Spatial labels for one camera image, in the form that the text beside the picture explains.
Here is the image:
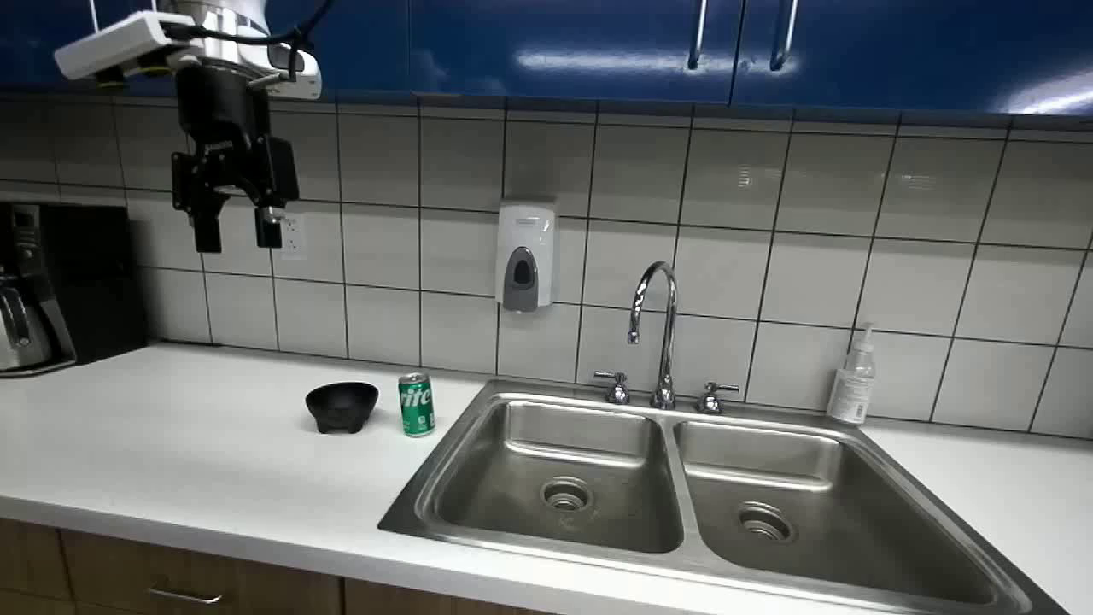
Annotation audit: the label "black bowl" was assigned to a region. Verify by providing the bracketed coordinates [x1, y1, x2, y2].
[305, 383, 379, 433]

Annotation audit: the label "left silver cabinet handle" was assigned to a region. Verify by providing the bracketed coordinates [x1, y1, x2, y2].
[688, 0, 711, 72]

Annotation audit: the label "silver drawer handle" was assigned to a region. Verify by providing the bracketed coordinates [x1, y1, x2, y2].
[142, 585, 225, 608]

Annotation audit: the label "clear pump soap bottle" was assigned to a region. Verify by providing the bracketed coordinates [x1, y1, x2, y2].
[828, 328, 875, 423]

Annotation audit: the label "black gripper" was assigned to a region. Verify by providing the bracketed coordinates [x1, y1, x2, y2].
[171, 64, 302, 252]

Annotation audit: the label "chrome gooseneck faucet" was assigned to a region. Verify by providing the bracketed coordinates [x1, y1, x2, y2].
[624, 260, 681, 410]

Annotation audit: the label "left faucet handle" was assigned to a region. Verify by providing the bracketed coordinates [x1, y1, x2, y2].
[593, 374, 633, 402]

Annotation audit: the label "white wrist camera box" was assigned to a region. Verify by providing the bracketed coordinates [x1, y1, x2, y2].
[53, 0, 325, 99]

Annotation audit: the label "green soda can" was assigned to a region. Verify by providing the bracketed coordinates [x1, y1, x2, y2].
[399, 374, 432, 436]

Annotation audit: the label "white wall soap dispenser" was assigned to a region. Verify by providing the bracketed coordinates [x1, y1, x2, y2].
[494, 201, 558, 310]

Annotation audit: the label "white wall power outlet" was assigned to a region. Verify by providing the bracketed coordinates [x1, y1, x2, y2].
[277, 213, 305, 260]

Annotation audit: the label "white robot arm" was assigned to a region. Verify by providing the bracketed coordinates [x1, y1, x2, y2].
[171, 0, 316, 252]

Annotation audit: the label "black coffee maker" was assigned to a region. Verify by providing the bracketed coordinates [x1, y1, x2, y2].
[0, 201, 151, 379]

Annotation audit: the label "blue upper cabinets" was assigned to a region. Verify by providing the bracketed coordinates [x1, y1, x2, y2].
[0, 0, 1093, 124]

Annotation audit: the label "stainless steel double sink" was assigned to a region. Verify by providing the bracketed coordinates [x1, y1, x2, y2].
[384, 383, 1064, 615]

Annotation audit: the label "right faucet handle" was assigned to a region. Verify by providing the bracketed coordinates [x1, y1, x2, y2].
[694, 383, 741, 412]

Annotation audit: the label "faucet handle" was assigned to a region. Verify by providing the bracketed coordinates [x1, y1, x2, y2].
[694, 383, 741, 412]
[593, 374, 633, 402]

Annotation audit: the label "right silver cabinet handle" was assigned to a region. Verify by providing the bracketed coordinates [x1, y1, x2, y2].
[771, 0, 804, 72]

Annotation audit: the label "wooden lower cabinet drawer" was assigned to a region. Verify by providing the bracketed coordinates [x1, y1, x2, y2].
[60, 534, 340, 615]

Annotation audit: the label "silver cabinet handle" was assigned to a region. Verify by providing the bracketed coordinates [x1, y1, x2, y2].
[688, 0, 711, 72]
[771, 0, 804, 72]

